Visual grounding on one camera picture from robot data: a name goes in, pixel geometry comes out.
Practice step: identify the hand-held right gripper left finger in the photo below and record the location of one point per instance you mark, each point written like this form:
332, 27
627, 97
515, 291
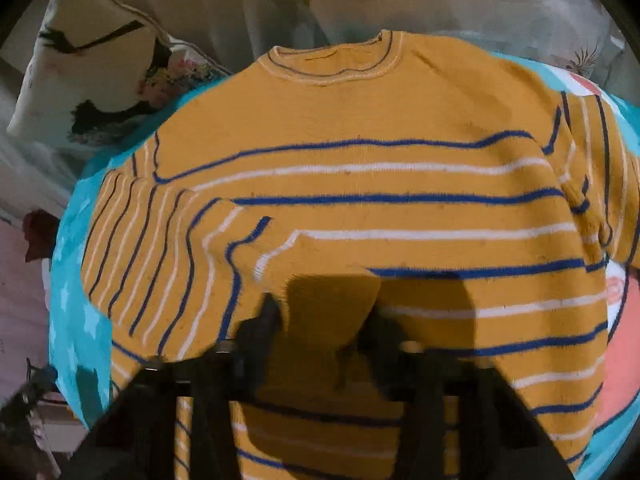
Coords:
264, 331

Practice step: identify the white floral pillow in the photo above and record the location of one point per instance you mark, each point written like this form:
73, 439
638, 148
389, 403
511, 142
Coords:
450, 5

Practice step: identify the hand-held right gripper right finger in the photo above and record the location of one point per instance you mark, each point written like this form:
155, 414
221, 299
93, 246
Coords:
376, 341

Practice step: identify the dark red cloth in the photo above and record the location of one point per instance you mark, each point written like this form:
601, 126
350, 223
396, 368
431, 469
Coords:
39, 235

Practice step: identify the turquoise cartoon printed blanket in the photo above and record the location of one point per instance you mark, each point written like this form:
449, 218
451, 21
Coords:
82, 320

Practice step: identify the white eyelash print pillow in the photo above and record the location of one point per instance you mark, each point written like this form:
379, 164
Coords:
95, 70

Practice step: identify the yellow striped sweater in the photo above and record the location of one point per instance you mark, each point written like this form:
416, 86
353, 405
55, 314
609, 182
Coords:
360, 210

